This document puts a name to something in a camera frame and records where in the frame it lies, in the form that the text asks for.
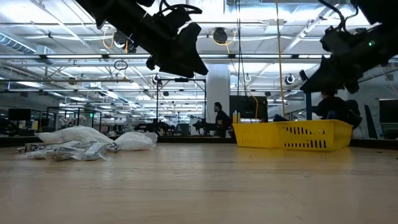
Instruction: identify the black monitor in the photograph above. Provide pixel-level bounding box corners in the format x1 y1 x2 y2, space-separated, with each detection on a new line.
229 95 269 119
379 98 398 124

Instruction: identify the dark background screen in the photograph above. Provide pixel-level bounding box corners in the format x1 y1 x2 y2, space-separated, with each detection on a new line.
8 108 32 121

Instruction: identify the large cotton ball bag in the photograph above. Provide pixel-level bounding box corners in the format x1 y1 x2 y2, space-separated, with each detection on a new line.
35 125 114 146

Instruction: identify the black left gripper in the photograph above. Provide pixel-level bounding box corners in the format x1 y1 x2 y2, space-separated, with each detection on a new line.
138 23 209 78

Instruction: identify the white building column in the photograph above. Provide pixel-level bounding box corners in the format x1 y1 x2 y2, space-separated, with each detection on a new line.
206 63 231 138

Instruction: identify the black leaning panel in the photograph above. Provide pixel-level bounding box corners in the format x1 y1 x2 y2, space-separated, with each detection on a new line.
364 104 379 139

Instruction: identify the black aluminium table frame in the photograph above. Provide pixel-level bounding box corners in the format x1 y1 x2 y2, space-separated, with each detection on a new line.
0 135 398 149

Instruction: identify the black ceiling cable reel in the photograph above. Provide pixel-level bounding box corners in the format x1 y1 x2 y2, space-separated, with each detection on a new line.
213 27 229 45
113 29 137 54

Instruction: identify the black hanging cable coil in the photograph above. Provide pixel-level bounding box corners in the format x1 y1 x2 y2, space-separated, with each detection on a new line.
235 0 244 98

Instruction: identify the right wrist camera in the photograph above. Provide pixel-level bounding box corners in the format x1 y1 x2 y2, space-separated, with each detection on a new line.
320 26 348 54

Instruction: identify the yellow plastic basket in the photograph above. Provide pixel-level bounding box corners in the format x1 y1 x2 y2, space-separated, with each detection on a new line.
233 122 279 149
275 119 354 152

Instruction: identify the small cotton ball bag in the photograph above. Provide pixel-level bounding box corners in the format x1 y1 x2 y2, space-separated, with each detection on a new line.
114 131 159 152

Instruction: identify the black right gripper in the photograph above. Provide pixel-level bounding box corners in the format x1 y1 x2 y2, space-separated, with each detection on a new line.
300 34 383 94

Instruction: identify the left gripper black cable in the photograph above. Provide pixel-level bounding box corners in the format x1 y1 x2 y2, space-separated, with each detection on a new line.
158 2 203 15

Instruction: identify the person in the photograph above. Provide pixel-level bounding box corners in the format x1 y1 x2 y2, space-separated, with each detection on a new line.
312 90 364 130
213 101 231 138

